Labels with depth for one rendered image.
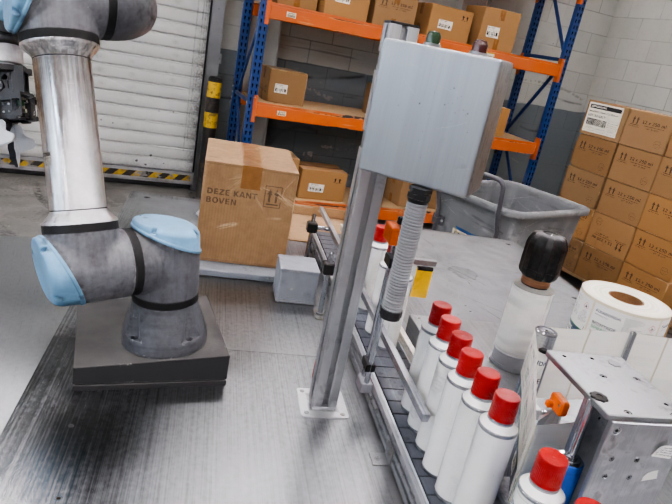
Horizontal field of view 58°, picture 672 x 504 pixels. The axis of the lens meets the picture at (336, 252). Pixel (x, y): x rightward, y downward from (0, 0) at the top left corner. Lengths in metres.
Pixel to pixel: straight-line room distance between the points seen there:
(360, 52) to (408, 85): 4.89
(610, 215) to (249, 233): 3.47
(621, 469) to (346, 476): 0.42
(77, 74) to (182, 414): 0.57
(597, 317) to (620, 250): 3.18
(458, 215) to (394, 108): 2.62
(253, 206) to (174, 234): 0.57
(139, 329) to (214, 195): 0.56
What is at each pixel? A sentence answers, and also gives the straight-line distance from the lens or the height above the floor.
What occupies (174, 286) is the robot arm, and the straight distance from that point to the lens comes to 1.07.
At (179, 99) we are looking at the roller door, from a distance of 5.29.
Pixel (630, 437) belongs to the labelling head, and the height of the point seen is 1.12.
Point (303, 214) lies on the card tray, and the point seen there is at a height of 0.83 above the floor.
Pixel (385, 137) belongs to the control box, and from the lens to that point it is 0.89.
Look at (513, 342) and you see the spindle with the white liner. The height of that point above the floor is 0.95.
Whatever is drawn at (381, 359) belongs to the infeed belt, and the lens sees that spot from 1.23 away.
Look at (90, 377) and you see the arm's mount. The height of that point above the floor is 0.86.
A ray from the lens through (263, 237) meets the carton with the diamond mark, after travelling 1.61.
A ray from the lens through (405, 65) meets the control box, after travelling 0.88.
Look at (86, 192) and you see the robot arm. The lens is 1.02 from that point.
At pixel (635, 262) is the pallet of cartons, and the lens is 4.58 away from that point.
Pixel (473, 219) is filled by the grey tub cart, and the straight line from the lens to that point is 3.42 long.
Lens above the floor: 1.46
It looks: 19 degrees down
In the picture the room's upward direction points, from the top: 11 degrees clockwise
